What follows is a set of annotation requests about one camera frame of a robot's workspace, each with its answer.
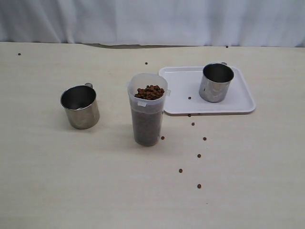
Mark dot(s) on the steel cup with pellets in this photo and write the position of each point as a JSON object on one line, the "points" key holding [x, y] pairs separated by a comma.
{"points": [[215, 82]]}

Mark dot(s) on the translucent plastic container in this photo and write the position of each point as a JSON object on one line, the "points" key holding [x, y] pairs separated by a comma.
{"points": [[147, 93]]}

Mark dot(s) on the white plastic tray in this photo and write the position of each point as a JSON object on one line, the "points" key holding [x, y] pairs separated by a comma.
{"points": [[185, 81]]}

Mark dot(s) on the white backdrop curtain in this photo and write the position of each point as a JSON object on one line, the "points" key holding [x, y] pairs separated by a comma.
{"points": [[155, 22]]}

